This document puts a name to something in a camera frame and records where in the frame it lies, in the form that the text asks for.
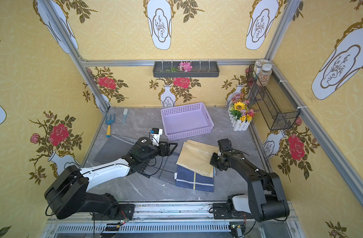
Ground light blue small brush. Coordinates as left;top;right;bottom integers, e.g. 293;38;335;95
122;108;129;125

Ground aluminium mounting rail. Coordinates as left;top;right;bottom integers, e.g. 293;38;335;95
41;201;305;238

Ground grey checked pillowcase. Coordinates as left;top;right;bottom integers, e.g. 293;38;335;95
144;152;180;185

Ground sunflower bouquet white fence pot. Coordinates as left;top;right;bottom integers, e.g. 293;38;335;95
228;93;255;131

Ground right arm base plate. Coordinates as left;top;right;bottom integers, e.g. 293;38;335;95
208;203;253;220

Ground yellow pillowcase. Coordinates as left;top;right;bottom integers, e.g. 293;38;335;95
176;140;219;178

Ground plain grey folded pillowcase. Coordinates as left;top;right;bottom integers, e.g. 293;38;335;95
92;134;136;165

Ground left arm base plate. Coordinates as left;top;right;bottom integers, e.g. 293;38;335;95
92;203;135;221

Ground navy blue striped pillowcase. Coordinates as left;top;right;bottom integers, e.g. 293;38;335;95
175;166;214;192

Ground black wire mesh wall basket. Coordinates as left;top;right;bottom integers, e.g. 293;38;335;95
247;65;301;131

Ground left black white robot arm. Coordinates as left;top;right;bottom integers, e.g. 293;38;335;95
44;137;178;220

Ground glass jar white lid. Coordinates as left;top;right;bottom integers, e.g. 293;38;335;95
256;63;272;86

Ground purple plastic basket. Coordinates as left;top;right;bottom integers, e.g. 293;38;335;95
161;103;214;141

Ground black grid pillowcase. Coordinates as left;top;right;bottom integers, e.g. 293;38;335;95
122;150;151;178

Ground pink artificial flower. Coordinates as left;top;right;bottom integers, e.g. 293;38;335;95
178;61;193;72

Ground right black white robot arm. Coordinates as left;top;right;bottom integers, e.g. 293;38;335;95
210;138;290;222

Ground blue yellow garden fork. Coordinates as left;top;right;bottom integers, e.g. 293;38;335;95
105;114;116;137

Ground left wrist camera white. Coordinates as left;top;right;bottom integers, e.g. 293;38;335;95
150;128;163;146

